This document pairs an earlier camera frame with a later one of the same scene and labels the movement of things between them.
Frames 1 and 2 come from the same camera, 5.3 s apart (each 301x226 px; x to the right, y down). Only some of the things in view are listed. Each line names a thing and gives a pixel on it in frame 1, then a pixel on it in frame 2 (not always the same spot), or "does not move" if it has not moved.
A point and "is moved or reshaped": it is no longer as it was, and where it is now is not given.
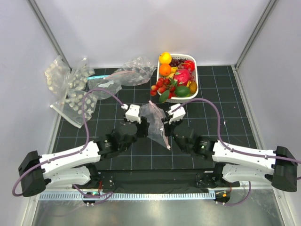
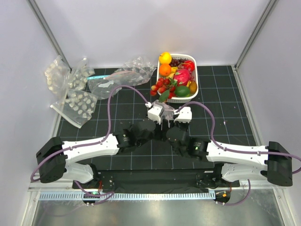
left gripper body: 130,142 → 156,134
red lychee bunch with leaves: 166,87 does not move
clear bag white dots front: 71,109 does not move
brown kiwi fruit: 193,86 does not move
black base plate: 155,181 does not move
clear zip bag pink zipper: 154,116 is moved or reshaped
